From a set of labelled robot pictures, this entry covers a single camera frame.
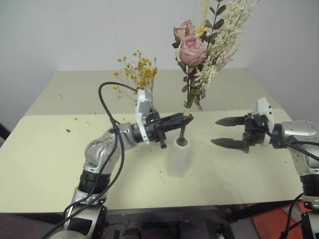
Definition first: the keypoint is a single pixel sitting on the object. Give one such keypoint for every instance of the dark rounded shape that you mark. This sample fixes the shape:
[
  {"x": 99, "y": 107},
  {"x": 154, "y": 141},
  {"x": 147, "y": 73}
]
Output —
[{"x": 130, "y": 234}]

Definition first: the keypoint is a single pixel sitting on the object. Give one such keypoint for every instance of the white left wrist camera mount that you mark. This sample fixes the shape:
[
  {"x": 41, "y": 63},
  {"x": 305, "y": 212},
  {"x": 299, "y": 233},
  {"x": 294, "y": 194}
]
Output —
[{"x": 142, "y": 104}]

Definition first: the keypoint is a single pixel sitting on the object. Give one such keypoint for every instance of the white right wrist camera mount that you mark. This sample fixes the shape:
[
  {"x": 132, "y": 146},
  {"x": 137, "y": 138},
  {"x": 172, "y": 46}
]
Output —
[{"x": 265, "y": 109}]

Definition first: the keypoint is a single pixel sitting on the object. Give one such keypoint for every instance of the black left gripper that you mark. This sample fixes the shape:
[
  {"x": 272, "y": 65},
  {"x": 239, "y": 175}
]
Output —
[{"x": 155, "y": 132}]

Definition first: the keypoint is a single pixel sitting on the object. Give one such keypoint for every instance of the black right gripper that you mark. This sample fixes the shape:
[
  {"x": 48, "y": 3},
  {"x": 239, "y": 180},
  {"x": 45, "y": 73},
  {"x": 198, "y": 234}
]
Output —
[{"x": 253, "y": 137}]

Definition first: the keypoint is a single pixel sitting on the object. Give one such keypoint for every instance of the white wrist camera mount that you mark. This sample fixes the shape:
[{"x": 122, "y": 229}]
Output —
[
  {"x": 265, "y": 109},
  {"x": 142, "y": 104}
]

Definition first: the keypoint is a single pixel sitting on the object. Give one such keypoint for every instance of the red floor mat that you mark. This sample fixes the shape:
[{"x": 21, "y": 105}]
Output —
[{"x": 269, "y": 221}]

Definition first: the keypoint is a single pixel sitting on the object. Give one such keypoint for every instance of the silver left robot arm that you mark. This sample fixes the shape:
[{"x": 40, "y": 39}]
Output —
[{"x": 99, "y": 152}]

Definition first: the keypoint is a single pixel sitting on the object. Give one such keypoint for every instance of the black furniture piece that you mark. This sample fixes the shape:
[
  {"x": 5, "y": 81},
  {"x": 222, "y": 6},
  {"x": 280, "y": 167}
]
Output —
[{"x": 3, "y": 134}]

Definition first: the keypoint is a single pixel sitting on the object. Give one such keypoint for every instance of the yellow dried flower bouquet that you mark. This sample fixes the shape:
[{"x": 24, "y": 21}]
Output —
[{"x": 144, "y": 71}]

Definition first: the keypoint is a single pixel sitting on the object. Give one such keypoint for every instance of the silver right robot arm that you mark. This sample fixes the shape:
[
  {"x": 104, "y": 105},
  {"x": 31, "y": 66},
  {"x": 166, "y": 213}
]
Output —
[{"x": 301, "y": 132}]

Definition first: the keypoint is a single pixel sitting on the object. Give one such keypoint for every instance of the white translucent vase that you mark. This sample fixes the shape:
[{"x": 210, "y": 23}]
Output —
[{"x": 178, "y": 159}]

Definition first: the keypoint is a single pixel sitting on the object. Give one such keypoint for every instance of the pink rose dried bouquet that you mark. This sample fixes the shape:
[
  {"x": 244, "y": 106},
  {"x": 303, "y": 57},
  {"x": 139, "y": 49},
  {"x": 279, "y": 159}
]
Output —
[{"x": 190, "y": 48}]

